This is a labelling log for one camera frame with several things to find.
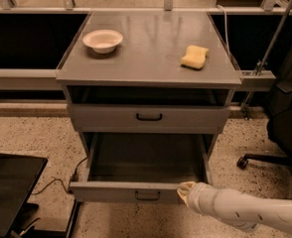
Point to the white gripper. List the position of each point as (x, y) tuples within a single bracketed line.
[(201, 198)]

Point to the grey drawer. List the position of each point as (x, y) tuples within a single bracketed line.
[(141, 168), (148, 119)]

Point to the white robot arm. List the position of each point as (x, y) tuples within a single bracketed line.
[(239, 210)]

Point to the grey drawer cabinet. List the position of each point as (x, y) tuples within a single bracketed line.
[(145, 68)]

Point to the grey top drawer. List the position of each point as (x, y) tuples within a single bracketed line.
[(148, 119)]

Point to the black stand base bar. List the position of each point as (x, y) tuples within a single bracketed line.
[(72, 219)]

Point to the black office chair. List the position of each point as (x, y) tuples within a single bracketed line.
[(279, 126)]

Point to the yellow sponge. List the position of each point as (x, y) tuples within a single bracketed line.
[(195, 57)]

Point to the white bowl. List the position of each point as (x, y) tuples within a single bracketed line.
[(102, 41)]

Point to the black monitor screen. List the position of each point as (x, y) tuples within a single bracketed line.
[(18, 177)]

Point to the black power adapter with cable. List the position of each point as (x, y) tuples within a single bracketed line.
[(66, 187)]

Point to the metal frame rail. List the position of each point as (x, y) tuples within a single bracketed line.
[(28, 79)]

